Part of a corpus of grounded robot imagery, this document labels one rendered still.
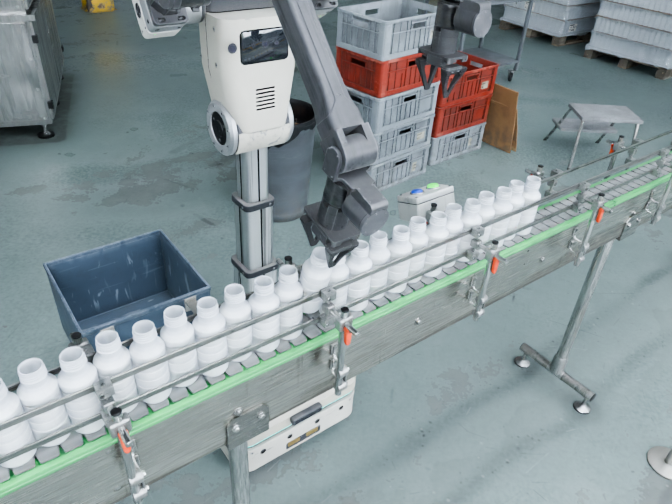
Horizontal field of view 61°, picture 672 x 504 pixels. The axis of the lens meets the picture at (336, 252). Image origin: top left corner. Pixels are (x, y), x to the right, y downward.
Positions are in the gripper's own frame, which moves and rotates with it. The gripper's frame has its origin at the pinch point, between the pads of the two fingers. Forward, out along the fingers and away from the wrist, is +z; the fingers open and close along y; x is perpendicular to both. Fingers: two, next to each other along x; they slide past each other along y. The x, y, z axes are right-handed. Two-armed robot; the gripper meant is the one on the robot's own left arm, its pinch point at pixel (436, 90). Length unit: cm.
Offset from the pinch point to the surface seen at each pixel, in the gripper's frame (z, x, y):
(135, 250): 49, 64, 43
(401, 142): 108, -149, 160
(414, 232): 25.5, 17.2, -16.1
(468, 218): 26.8, -0.3, -17.0
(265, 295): 25, 58, -18
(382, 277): 33.0, 27.5, -18.2
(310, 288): 28, 47, -18
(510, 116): 109, -257, 158
